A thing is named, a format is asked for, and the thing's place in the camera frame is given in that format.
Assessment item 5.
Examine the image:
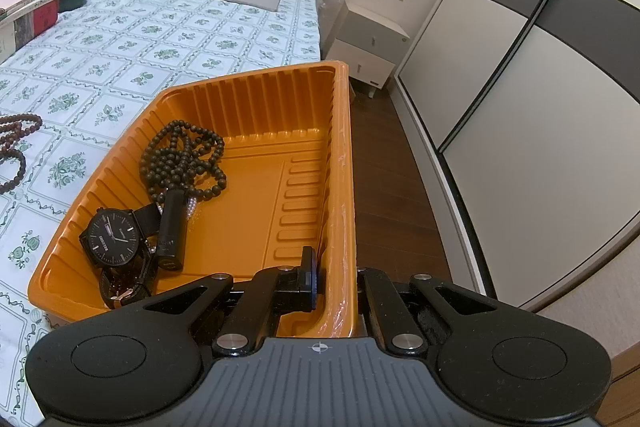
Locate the white nightstand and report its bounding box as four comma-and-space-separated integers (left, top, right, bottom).
322, 0, 412, 100

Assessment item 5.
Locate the beige cardboard box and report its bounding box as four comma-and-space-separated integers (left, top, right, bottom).
0, 0, 60, 65

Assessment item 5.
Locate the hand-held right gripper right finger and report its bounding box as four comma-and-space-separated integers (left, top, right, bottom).
355, 264, 501, 358

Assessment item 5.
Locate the orange plastic tray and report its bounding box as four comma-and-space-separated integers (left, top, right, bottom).
27, 61, 358, 340

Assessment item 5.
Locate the black watch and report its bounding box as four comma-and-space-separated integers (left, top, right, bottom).
79, 203, 162, 280

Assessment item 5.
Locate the black bead necklace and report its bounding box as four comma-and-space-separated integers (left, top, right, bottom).
139, 120, 228, 204

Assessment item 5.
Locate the rose gold watch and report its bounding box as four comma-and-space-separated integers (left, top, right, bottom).
99, 264, 153, 310

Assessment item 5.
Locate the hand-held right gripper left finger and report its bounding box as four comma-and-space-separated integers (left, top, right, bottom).
107, 246, 327, 358

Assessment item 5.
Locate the white grey sliding wardrobe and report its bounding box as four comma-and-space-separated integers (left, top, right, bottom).
395, 0, 640, 313

